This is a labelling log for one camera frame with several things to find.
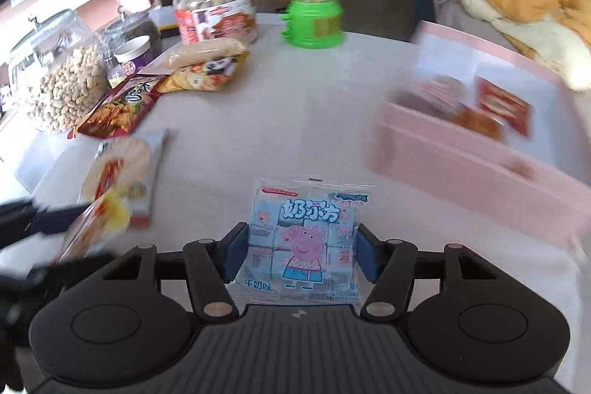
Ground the yellow red cartoon snack bag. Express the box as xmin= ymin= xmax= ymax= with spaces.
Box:
xmin=56 ymin=188 xmax=131 ymax=263

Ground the white rice cracker packet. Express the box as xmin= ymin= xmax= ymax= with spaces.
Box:
xmin=78 ymin=130 xmax=168 ymax=228

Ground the blue pink pig candy bag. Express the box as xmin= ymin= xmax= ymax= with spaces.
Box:
xmin=229 ymin=178 xmax=373 ymax=306

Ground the dark red snack bag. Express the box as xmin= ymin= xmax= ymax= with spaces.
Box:
xmin=71 ymin=75 xmax=164 ymax=140

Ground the yellow panda snack bag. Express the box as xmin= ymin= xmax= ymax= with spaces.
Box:
xmin=156 ymin=38 xmax=249 ymax=94

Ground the glass jar of peanuts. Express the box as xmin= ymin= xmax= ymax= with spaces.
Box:
xmin=9 ymin=10 xmax=108 ymax=132

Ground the pink gift box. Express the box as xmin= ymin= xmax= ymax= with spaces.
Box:
xmin=369 ymin=22 xmax=590 ymax=245

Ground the small purple cup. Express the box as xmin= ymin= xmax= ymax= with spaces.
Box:
xmin=114 ymin=35 xmax=154 ymax=76

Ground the red snack packet in box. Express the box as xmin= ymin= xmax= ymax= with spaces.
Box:
xmin=477 ymin=77 xmax=533 ymax=137

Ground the clear plastic biscuit jar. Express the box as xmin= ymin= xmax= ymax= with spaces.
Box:
xmin=172 ymin=0 xmax=257 ymax=45

